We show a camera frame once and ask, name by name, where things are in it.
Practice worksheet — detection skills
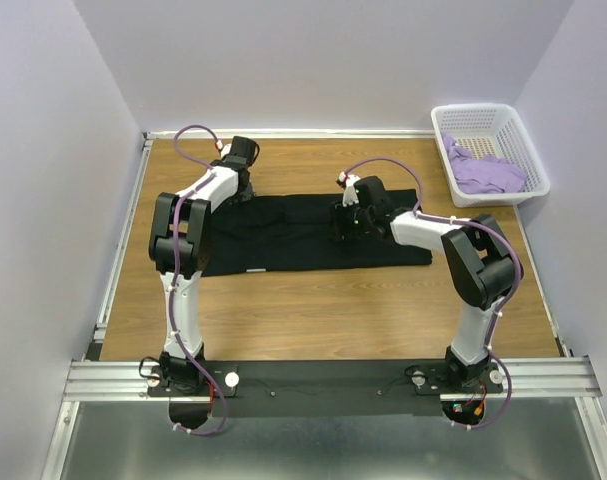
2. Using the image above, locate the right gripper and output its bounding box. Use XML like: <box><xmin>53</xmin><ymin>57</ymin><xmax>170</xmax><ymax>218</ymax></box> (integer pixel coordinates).
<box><xmin>324</xmin><ymin>196</ymin><xmax>373</xmax><ymax>242</ymax></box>

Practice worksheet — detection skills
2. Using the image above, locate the black t shirt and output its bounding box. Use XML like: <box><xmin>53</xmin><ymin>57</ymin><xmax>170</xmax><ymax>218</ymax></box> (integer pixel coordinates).
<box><xmin>203</xmin><ymin>194</ymin><xmax>432</xmax><ymax>277</ymax></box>

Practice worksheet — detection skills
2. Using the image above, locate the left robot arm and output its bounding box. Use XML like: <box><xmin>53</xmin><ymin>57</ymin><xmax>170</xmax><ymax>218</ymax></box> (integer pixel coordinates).
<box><xmin>148</xmin><ymin>136</ymin><xmax>260</xmax><ymax>395</ymax></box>

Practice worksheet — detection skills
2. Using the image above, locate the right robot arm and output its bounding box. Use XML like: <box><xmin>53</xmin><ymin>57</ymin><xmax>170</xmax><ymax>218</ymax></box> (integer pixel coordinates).
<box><xmin>331</xmin><ymin>172</ymin><xmax>523</xmax><ymax>392</ymax></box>

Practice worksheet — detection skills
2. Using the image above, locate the purple t shirt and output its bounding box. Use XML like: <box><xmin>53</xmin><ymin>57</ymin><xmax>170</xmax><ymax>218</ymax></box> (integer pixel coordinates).
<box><xmin>441</xmin><ymin>133</ymin><xmax>528</xmax><ymax>195</ymax></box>

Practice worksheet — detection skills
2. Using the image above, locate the white plastic laundry basket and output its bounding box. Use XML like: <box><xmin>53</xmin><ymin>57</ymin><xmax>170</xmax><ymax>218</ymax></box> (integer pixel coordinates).
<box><xmin>431</xmin><ymin>103</ymin><xmax>551</xmax><ymax>208</ymax></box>

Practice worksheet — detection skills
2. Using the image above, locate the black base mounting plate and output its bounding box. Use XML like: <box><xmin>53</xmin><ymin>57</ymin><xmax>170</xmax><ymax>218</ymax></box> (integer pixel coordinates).
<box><xmin>139</xmin><ymin>354</ymin><xmax>503</xmax><ymax>430</ymax></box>

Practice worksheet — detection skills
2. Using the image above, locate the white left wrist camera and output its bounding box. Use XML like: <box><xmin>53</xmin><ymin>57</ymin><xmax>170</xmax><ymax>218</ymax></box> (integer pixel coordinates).
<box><xmin>215</xmin><ymin>140</ymin><xmax>232</xmax><ymax>158</ymax></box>

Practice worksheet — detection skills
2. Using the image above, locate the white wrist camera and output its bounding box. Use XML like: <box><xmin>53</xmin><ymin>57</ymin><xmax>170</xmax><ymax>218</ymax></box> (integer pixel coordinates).
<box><xmin>215</xmin><ymin>140</ymin><xmax>232</xmax><ymax>158</ymax></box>
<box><xmin>337</xmin><ymin>171</ymin><xmax>360</xmax><ymax>207</ymax></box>

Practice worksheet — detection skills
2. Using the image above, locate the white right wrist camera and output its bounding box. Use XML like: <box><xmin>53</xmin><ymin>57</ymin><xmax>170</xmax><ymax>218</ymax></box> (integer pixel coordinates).
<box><xmin>337</xmin><ymin>171</ymin><xmax>360</xmax><ymax>207</ymax></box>

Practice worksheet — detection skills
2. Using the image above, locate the aluminium table frame rail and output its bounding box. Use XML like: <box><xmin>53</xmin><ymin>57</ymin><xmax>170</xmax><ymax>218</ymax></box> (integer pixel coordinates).
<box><xmin>43</xmin><ymin>138</ymin><xmax>606</xmax><ymax>479</ymax></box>

